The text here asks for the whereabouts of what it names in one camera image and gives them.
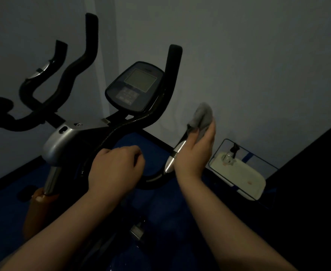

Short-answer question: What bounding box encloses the person's right forearm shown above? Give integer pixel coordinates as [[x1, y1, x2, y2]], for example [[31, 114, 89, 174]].
[[178, 171, 297, 271]]

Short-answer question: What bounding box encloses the person's left hand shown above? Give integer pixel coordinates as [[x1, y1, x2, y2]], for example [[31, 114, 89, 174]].
[[88, 146, 146, 196]]

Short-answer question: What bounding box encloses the silver bike stem housing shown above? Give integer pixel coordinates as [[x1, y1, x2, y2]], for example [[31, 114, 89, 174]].
[[42, 118, 111, 195]]

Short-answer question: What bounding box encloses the white tray with blue frame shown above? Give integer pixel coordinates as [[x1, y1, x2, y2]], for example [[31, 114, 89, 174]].
[[206, 138, 280, 202]]

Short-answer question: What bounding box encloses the grey bike pedal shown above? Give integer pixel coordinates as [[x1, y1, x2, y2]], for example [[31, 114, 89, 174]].
[[129, 219, 147, 241]]

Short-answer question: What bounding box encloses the black bike console with screen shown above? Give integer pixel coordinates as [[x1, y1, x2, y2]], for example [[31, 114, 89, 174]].
[[105, 61, 166, 113]]

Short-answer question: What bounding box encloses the orange exercise bike body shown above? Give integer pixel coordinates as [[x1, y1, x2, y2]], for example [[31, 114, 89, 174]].
[[23, 187, 60, 241]]

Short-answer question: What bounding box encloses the person's left forearm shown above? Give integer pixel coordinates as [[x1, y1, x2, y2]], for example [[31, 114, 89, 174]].
[[0, 182, 133, 271]]

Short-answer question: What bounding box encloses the grey cleaning cloth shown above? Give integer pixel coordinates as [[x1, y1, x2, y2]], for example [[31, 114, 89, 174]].
[[187, 102, 214, 140]]

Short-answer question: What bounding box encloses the black spray bottle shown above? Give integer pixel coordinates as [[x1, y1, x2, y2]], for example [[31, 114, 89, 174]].
[[229, 142, 241, 159]]

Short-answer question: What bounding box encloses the black exercise bike handlebar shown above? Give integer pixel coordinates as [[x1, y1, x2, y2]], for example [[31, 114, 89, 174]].
[[0, 12, 189, 191]]

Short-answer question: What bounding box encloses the person's right hand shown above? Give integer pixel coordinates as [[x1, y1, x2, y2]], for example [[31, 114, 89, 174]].
[[173, 118, 217, 181]]

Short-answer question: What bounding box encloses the black cabinet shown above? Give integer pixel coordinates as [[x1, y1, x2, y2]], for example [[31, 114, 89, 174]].
[[205, 116, 331, 271]]

